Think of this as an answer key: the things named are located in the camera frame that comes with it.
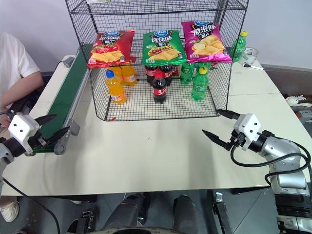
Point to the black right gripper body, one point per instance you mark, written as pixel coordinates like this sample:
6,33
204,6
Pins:
237,140

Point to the person's bare forearm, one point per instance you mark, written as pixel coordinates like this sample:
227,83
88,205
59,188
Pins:
19,86

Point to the magenta potato chips bag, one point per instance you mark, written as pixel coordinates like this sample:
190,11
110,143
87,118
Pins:
204,41

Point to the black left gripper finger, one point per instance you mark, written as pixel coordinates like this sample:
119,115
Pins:
45,119
58,135

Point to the red snack package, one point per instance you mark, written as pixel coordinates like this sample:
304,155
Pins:
176,71

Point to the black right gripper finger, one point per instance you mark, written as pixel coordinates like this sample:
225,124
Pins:
229,113
217,139

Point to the red potato chips bag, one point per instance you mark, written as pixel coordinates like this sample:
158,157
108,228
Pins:
111,50

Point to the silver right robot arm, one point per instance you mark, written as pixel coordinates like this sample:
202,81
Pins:
285,151

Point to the dark rounded shape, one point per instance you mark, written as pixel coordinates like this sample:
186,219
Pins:
128,212
185,212

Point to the orange soda bottle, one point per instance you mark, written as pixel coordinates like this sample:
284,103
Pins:
129,76
116,90
117,71

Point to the green soda bottle yellow cap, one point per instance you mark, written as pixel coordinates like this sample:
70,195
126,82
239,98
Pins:
239,47
199,85

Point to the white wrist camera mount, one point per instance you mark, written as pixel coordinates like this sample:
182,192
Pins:
251,125
22,128

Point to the beige shoe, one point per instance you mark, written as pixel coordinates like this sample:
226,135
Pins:
8,211

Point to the green potato chips bag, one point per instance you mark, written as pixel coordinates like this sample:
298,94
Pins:
162,48

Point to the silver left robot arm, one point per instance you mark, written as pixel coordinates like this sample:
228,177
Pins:
9,148

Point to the person in white shirt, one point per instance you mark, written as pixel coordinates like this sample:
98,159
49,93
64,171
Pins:
12,61

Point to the cola bottle red label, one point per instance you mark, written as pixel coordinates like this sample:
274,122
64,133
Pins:
159,89
150,74
167,74

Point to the green conveyor belt silver frame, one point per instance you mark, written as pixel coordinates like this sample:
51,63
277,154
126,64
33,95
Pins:
65,90

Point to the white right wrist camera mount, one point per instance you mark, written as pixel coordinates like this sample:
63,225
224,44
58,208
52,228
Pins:
251,125

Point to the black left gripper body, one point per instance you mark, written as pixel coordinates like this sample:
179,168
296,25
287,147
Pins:
36,141

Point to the black table leg bracket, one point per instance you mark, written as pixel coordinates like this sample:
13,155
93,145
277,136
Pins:
223,214

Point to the white sneaker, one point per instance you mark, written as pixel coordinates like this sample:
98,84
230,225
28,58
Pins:
297,99

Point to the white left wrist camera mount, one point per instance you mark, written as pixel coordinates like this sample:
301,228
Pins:
22,128

